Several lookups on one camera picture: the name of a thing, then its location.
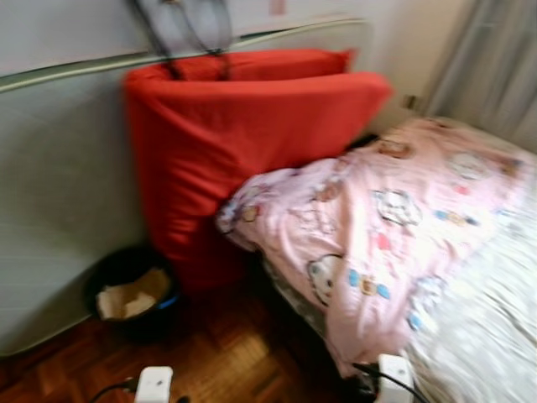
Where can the brown cardboard piece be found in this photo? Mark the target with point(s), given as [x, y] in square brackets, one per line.
[138, 294]

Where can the black waste bin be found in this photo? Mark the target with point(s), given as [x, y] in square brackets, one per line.
[126, 259]

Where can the bed with beige floral sheet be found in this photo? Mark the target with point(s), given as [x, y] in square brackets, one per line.
[487, 336]

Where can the large red cushion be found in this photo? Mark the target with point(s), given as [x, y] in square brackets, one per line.
[218, 143]
[268, 65]

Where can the grey quilted mattress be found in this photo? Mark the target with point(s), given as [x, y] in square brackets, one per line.
[59, 168]

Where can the pink cartoon print blanket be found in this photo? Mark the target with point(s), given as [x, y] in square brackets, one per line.
[394, 227]

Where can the grey curtain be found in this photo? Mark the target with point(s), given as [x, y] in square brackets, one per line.
[487, 67]

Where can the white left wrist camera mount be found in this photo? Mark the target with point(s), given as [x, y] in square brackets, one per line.
[154, 388]

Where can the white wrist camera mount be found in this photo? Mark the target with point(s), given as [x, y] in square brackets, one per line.
[396, 382]
[154, 388]

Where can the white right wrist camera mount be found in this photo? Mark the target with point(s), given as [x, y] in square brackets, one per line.
[396, 382]

